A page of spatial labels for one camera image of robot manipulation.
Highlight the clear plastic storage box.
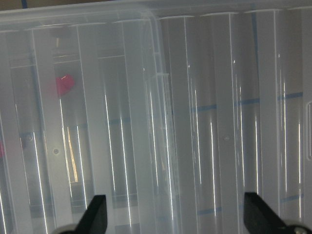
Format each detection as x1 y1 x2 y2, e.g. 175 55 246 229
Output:
0 2 180 234

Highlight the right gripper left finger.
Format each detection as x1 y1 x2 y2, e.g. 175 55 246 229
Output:
77 195 108 234

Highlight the clear plastic box lid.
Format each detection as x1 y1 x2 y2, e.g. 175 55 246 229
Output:
0 0 312 234

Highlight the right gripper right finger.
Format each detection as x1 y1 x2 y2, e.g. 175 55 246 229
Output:
243 192 288 234

